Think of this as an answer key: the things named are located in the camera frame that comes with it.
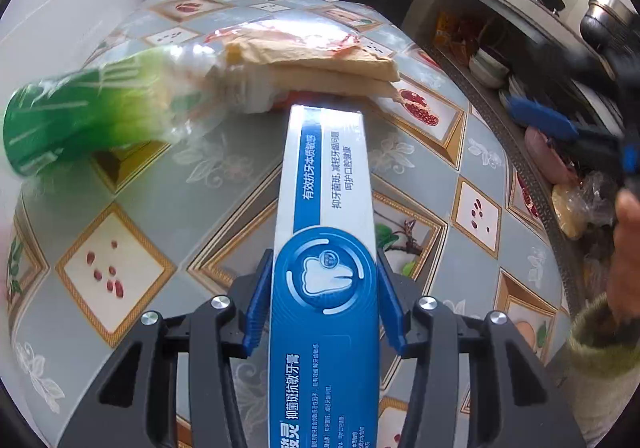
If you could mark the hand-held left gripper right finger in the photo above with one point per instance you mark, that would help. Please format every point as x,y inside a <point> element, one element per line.
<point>392,308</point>

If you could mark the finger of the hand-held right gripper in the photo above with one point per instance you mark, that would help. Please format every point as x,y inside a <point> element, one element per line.
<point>585,65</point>
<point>540,116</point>

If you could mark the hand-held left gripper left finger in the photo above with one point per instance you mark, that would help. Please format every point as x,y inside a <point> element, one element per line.
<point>257,298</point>

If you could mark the blue white toothpaste box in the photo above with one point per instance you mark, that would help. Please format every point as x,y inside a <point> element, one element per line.
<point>325,228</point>

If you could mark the green plastic noodle packet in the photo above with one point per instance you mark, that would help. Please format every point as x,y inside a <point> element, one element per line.
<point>75,112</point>

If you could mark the person's right hand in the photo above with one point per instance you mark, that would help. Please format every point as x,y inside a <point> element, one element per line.
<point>627,253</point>

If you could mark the stack of plates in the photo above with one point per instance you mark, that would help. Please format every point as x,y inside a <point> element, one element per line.
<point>515,90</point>

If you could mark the pink basin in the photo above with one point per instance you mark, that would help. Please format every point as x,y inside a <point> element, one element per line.
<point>545,157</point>

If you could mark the stack of metal pots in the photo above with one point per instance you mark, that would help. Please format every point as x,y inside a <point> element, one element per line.
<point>605,22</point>

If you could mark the stack of white bowls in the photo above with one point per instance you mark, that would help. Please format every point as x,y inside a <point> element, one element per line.
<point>487,70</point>

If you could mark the plastic bag of yellow grain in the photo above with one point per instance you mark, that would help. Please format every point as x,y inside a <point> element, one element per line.
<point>567,213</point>

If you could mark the fruit print tablecloth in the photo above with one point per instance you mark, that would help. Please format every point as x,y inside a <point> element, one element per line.
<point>200,208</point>

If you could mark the orange packets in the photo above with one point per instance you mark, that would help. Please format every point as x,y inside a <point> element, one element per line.
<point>447,32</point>

